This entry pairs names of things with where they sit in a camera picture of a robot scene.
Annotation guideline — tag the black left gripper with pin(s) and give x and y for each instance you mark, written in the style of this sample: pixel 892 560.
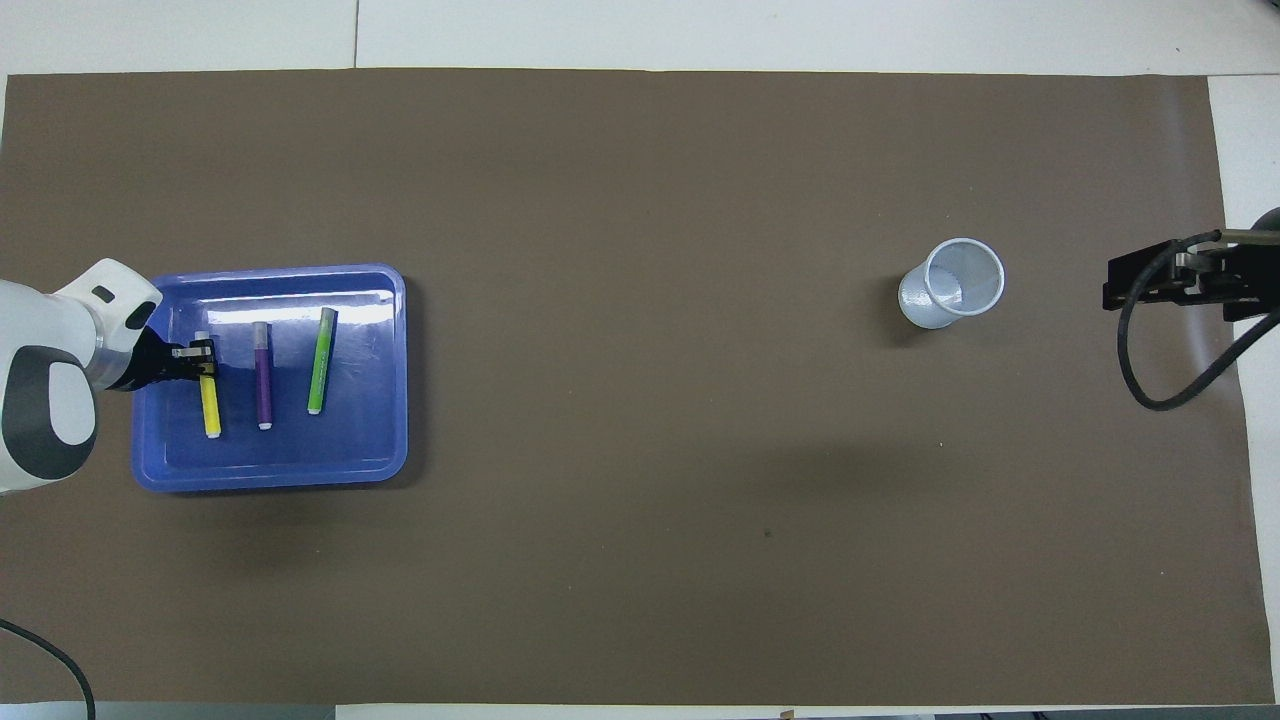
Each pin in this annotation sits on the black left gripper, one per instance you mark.
pixel 155 365

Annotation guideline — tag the green marker pen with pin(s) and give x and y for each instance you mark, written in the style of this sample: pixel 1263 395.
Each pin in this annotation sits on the green marker pen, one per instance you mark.
pixel 320 365

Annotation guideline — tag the brown table mat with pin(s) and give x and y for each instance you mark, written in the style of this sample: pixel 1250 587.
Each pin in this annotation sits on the brown table mat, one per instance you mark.
pixel 640 500

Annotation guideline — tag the translucent plastic cup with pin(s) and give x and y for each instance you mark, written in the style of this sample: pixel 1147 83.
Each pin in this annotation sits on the translucent plastic cup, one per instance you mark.
pixel 925 305

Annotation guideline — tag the yellow marker pen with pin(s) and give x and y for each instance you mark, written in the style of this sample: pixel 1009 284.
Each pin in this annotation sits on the yellow marker pen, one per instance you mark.
pixel 211 410

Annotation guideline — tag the blue plastic tray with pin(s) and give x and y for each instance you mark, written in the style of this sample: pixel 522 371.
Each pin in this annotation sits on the blue plastic tray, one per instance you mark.
pixel 300 450

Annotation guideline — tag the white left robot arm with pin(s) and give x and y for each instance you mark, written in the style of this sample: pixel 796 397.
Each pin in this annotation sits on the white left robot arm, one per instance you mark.
pixel 40 320

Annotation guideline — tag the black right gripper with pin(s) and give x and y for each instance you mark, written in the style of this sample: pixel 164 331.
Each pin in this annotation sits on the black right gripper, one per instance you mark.
pixel 1245 275

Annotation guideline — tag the purple marker pen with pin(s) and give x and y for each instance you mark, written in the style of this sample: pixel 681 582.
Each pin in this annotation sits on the purple marker pen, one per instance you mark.
pixel 264 385

